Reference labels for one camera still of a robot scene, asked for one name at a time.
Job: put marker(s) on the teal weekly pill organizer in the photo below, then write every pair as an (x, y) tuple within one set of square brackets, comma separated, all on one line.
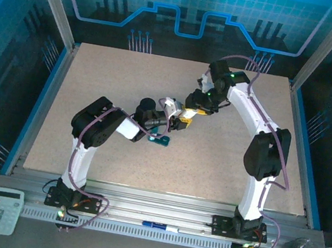
[(160, 139)]

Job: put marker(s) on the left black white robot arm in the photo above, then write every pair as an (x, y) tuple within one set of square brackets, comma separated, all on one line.
[(82, 160)]

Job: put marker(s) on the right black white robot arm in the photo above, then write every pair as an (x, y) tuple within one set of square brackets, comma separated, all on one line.
[(263, 154)]

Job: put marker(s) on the blue white marker pen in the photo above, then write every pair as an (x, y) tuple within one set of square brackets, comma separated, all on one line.
[(159, 226)]

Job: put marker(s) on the white desk calculator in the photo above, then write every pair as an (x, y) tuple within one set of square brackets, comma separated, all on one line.
[(1, 210)]

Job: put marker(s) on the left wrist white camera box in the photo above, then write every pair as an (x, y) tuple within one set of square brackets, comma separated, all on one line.
[(172, 107)]

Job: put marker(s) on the aluminium mounting rail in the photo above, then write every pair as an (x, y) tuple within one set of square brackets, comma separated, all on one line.
[(154, 205)]

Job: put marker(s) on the aluminium table side rail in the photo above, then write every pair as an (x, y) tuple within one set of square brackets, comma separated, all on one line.
[(304, 135), (46, 99)]

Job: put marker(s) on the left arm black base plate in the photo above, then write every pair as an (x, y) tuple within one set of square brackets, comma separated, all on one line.
[(91, 202)]

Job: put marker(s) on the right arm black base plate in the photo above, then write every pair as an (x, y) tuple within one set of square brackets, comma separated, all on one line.
[(222, 226)]

